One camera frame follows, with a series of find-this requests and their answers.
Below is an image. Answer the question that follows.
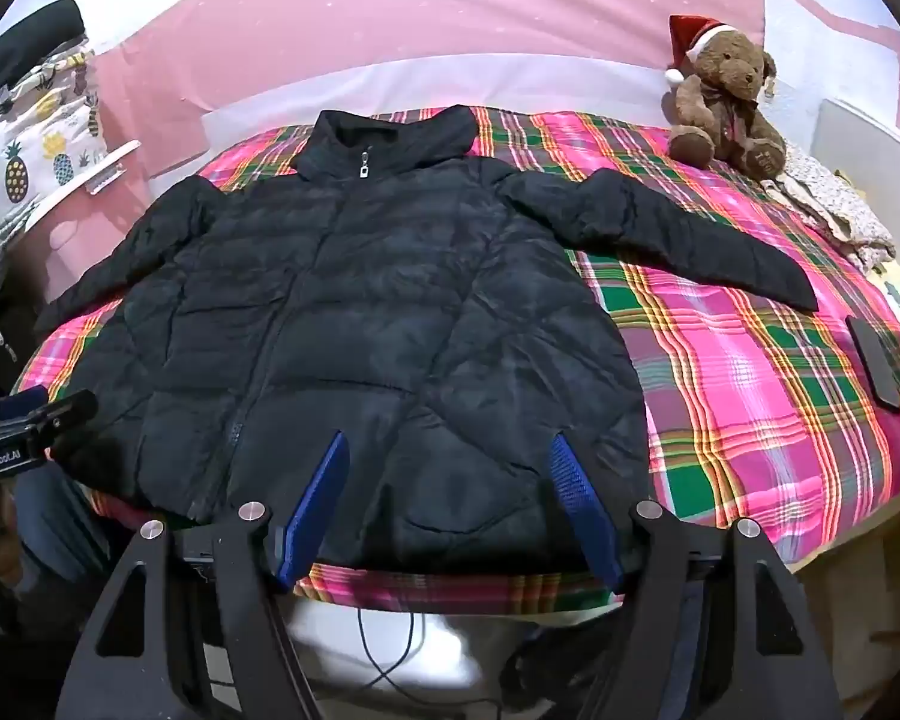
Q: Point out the black bag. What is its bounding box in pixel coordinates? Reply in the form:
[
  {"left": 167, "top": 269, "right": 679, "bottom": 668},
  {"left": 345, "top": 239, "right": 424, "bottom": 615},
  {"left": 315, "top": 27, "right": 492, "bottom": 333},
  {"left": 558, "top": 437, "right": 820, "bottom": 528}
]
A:
[{"left": 0, "top": 300, "right": 46, "bottom": 395}]

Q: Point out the black cushion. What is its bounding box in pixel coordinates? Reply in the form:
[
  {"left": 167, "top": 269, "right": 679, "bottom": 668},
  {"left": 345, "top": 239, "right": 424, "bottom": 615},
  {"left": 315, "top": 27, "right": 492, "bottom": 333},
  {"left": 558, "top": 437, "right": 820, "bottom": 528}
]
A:
[{"left": 0, "top": 0, "right": 88, "bottom": 95}]

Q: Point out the brown teddy bear red hat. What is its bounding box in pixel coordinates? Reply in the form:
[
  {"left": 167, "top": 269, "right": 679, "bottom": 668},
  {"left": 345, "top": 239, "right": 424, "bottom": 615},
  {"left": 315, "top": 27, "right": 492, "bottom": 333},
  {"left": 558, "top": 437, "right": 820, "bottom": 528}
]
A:
[{"left": 664, "top": 13, "right": 788, "bottom": 181}]

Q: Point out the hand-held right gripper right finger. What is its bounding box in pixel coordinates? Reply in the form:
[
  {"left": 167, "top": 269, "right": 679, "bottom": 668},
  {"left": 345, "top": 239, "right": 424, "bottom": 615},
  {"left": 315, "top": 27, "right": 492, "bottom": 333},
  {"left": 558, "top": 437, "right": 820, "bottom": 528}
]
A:
[{"left": 551, "top": 433, "right": 845, "bottom": 720}]

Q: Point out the black puffer jacket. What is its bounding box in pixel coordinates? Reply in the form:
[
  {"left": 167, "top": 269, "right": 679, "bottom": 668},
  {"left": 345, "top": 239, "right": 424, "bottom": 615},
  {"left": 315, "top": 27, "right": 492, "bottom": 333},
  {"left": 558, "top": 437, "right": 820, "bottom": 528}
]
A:
[{"left": 34, "top": 105, "right": 820, "bottom": 572}]

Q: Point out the pink plaid bed blanket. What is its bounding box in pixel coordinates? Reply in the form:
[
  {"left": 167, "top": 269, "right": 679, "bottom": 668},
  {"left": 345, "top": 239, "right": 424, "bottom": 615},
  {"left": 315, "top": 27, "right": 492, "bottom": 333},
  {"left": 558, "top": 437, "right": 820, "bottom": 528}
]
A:
[{"left": 30, "top": 106, "right": 900, "bottom": 616}]

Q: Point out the black cable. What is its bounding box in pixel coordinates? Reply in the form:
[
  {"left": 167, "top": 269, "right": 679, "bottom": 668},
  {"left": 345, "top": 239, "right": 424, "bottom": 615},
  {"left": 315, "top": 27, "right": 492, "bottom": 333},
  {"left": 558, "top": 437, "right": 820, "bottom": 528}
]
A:
[{"left": 355, "top": 606, "right": 500, "bottom": 707}]

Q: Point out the black phone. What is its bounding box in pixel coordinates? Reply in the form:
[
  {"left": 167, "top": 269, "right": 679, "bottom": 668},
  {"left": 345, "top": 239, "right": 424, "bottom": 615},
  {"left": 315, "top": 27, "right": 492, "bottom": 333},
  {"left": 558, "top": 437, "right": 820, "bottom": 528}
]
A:
[{"left": 845, "top": 315, "right": 900, "bottom": 412}]

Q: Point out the pineapple print cloth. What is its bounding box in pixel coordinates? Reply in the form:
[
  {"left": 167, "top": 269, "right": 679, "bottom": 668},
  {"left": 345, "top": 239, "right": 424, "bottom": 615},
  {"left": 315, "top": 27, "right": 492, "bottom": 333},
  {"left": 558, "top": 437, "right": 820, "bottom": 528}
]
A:
[{"left": 0, "top": 45, "right": 110, "bottom": 257}]

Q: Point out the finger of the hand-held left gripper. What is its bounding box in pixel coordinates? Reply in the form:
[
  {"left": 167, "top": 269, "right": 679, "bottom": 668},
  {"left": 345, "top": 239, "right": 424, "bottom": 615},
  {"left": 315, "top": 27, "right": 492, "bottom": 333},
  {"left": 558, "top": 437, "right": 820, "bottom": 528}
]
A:
[{"left": 0, "top": 387, "right": 99, "bottom": 442}]

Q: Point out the white board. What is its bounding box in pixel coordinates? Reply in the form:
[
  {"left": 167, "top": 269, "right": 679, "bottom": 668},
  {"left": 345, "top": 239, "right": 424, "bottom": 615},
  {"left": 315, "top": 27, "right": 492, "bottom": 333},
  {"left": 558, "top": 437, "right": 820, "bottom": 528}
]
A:
[{"left": 810, "top": 96, "right": 900, "bottom": 190}]

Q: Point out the white shelf bracket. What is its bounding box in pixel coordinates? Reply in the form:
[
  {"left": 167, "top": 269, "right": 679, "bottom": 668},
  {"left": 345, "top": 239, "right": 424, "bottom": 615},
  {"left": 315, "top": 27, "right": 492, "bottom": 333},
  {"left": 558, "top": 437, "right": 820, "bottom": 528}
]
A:
[{"left": 41, "top": 138, "right": 143, "bottom": 208}]

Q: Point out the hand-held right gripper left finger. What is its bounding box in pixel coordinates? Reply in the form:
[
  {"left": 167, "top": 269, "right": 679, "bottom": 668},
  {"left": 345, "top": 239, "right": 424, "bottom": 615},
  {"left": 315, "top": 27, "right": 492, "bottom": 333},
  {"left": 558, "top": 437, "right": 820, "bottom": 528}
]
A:
[{"left": 56, "top": 431, "right": 346, "bottom": 720}]

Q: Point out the floral beige cloth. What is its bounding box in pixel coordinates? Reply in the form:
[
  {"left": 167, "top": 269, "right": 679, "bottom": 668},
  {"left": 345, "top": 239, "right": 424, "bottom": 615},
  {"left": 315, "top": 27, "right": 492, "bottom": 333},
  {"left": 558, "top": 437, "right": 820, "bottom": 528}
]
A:
[{"left": 763, "top": 141, "right": 898, "bottom": 272}]

